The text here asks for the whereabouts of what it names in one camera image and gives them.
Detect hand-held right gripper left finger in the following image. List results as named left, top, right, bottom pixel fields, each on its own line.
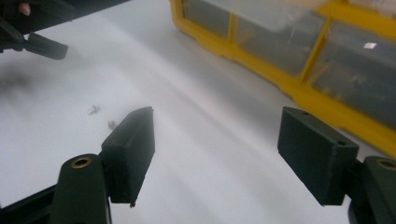
left=100, top=105, right=156, bottom=209

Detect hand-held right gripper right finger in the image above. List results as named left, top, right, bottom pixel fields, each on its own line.
left=276, top=105, right=360, bottom=207

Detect yellow black organizer box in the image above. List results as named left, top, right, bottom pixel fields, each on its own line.
left=169, top=0, right=396, bottom=160

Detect clear plastic drawer bin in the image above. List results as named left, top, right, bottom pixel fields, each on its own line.
left=211, top=0, right=326, bottom=32

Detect white table board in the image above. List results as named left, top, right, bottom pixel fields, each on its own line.
left=0, top=0, right=396, bottom=224

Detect group of clear drawers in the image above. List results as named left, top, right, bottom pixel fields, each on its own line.
left=181, top=0, right=396, bottom=130

